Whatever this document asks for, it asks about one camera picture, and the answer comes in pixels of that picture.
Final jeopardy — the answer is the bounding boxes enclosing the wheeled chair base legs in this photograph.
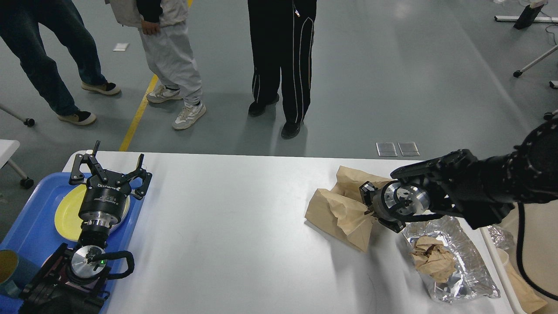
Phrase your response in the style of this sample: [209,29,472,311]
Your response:
[513,44,558,121]

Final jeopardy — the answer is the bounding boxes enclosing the yellow plate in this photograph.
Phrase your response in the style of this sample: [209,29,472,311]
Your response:
[54,185,90,242]

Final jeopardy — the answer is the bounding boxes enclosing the beige plastic bin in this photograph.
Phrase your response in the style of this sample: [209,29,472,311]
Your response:
[478,201,558,314]

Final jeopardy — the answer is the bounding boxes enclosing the blue plastic tray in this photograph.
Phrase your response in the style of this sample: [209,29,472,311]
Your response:
[0,172,145,314]

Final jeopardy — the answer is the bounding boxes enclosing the brown paper bag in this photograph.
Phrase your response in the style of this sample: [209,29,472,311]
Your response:
[305,166,390,252]

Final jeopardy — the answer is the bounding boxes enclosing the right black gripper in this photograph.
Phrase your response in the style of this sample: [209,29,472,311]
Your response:
[359,181,431,234]

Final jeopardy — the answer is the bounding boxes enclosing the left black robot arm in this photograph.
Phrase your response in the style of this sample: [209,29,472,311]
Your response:
[18,141,152,314]

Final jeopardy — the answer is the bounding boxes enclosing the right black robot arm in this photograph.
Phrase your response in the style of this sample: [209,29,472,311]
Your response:
[359,111,558,300]

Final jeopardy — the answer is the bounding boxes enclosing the person in black trousers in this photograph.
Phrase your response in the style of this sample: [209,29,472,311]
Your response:
[247,0,317,139]

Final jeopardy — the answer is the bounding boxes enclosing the black stand on floor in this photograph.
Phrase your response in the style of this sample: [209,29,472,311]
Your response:
[514,0,548,30]

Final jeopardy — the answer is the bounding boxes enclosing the brown paper in bin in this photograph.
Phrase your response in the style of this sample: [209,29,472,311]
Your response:
[496,248,548,314]

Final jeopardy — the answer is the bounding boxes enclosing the white side table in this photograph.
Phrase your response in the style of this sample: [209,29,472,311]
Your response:
[0,104,35,189]

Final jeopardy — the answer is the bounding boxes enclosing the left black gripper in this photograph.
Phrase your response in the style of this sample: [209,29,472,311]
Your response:
[68,140,153,227]

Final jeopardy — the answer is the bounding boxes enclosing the metal floor plate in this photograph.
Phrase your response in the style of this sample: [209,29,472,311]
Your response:
[375,142,398,157]
[397,142,420,157]

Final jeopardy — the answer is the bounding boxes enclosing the person in light grey trousers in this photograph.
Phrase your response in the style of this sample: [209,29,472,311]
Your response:
[108,0,207,130]

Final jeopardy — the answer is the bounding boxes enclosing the dark green mug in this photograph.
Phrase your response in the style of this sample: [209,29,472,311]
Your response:
[0,249,41,299]

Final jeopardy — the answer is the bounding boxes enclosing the person in blue jeans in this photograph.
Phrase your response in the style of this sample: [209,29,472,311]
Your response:
[0,0,120,126]

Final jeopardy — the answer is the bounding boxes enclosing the right metal floor plate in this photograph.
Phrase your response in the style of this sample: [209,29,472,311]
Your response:
[397,142,420,157]

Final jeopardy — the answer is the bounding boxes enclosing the foil in bin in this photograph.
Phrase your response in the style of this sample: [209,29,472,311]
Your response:
[486,225,516,252]

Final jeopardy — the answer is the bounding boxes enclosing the left metal floor plate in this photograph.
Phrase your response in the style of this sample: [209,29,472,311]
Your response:
[375,142,398,157]

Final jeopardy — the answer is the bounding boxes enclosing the brown paper ball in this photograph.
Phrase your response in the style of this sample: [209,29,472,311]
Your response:
[410,236,456,283]

